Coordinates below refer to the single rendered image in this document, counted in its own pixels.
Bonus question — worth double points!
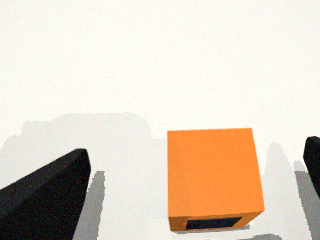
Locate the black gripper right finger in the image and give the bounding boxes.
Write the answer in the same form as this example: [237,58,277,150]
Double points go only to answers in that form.
[303,136,320,199]

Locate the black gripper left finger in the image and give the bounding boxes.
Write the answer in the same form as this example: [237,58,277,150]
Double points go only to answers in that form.
[0,148,91,240]

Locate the orange block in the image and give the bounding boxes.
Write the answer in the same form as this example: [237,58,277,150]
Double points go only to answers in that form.
[167,128,265,232]

